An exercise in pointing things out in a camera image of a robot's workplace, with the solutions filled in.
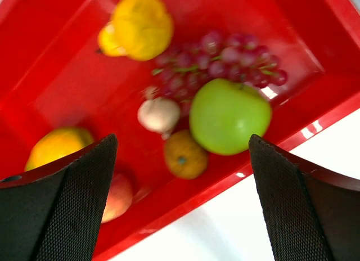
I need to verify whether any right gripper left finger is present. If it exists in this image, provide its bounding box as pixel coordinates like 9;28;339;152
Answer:
1;134;118;260

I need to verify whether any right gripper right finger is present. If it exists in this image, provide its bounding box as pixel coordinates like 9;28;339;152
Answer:
249;135;359;260

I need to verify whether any pink peach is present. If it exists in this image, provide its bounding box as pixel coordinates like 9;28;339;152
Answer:
101;174;133;223

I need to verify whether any yellow orange with leaf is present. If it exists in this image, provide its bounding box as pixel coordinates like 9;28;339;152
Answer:
24;127;94;172

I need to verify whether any red grape bunch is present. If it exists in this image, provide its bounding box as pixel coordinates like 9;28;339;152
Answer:
144;31;288;115

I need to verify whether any yellow pear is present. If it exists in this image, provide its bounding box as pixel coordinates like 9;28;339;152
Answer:
97;0;174;61

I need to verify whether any green apple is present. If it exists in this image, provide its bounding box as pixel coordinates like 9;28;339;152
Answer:
189;78;272;156

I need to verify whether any garlic bulb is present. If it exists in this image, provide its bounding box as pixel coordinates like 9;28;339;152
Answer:
137;97;181;140

